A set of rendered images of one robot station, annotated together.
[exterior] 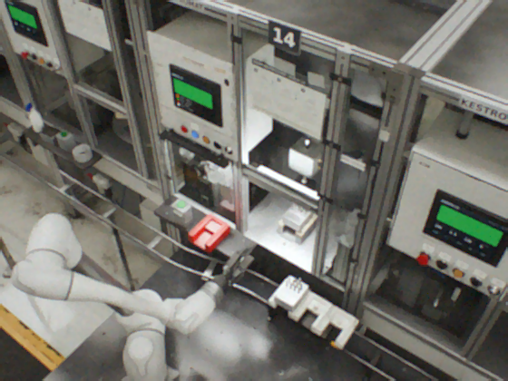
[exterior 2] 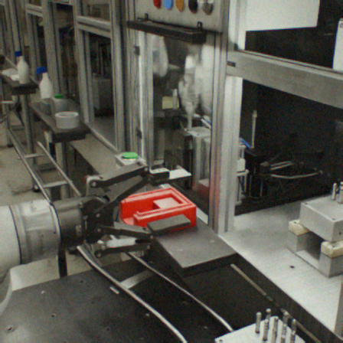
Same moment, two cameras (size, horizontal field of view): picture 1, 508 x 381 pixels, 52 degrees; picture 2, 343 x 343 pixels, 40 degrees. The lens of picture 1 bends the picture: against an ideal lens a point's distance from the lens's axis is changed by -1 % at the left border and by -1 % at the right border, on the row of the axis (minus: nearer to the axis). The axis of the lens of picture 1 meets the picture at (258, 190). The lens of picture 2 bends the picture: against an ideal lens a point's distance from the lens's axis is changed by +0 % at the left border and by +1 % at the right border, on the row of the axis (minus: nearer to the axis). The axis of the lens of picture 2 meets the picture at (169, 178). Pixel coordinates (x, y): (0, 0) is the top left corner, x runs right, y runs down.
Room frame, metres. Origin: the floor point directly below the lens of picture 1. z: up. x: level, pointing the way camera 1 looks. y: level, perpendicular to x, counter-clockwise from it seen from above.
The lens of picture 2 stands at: (0.67, -0.29, 1.47)
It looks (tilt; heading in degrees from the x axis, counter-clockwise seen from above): 23 degrees down; 28
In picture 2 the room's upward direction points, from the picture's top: straight up
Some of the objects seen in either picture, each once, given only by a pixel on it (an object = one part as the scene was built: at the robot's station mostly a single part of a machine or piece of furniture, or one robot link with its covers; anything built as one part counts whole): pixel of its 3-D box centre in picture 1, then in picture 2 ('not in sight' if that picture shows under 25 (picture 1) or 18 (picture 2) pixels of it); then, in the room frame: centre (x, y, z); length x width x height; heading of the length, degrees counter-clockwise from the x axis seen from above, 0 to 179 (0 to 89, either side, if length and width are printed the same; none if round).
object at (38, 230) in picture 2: (211, 293); (35, 230); (1.13, 0.18, 1.12); 0.09 x 0.06 x 0.09; 54
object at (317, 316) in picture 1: (312, 315); not in sight; (1.21, -0.24, 0.84); 0.36 x 0.14 x 0.10; 54
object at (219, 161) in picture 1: (194, 146); (162, 25); (1.71, 0.27, 1.37); 0.36 x 0.04 x 0.04; 54
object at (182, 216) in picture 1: (183, 212); (133, 176); (1.69, 0.36, 0.97); 0.08 x 0.08 x 0.12; 54
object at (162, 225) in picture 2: (246, 262); (168, 223); (1.31, 0.05, 1.08); 0.07 x 0.03 x 0.01; 144
